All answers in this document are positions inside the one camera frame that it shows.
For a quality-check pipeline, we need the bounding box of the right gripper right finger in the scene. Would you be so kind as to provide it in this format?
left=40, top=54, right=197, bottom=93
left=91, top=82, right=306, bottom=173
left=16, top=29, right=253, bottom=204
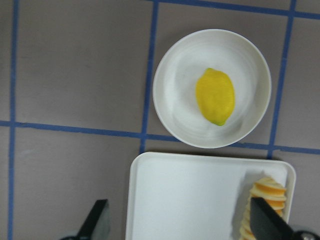
left=250, top=197, right=294, bottom=240

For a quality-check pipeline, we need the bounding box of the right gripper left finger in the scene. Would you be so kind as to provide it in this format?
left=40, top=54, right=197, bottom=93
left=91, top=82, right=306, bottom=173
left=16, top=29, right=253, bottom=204
left=62, top=199, right=110, bottom=240

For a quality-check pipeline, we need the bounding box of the yellow lemon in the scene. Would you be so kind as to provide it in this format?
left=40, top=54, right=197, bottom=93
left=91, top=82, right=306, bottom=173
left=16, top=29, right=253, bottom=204
left=195, top=68, right=236, bottom=126

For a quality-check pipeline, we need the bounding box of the sliced yellow fruit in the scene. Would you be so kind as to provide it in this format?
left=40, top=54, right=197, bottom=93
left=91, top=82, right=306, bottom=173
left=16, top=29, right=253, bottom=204
left=239, top=177, right=287, bottom=240

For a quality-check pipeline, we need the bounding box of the white rectangular tray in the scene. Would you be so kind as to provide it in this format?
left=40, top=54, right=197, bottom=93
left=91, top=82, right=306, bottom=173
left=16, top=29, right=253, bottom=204
left=125, top=152, right=296, bottom=240

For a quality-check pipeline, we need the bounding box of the white round plate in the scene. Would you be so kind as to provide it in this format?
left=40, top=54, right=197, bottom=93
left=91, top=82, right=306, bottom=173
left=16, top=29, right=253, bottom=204
left=152, top=29, right=272, bottom=149

